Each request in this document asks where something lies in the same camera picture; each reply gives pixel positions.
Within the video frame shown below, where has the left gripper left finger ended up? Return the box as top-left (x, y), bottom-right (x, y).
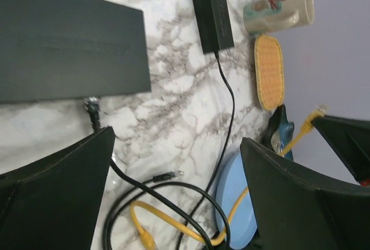
top-left (1, 126), bottom-right (115, 249)

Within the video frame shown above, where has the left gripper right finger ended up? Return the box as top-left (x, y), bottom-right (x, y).
top-left (240, 138), bottom-right (369, 249)

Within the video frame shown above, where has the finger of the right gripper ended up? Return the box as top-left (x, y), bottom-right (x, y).
top-left (312, 115), bottom-right (369, 186)

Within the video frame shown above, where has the yellow ethernet cable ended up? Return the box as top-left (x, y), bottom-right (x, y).
top-left (129, 104), bottom-right (330, 250)

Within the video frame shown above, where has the black network switch box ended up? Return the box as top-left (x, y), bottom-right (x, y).
top-left (1, 0), bottom-right (151, 103)

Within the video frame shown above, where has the black power adapter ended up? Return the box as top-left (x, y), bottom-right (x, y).
top-left (193, 0), bottom-right (234, 54)

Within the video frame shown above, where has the blue plastic plate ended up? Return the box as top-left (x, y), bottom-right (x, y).
top-left (216, 153), bottom-right (257, 249)

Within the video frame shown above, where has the blue star-shaped dish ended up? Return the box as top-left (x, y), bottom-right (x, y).
top-left (262, 104), bottom-right (294, 153)

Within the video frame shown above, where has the yellow woven mat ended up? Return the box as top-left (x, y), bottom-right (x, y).
top-left (254, 35), bottom-right (285, 111)

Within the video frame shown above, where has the cream ceramic mug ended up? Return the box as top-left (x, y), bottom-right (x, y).
top-left (243, 0), bottom-right (315, 35)

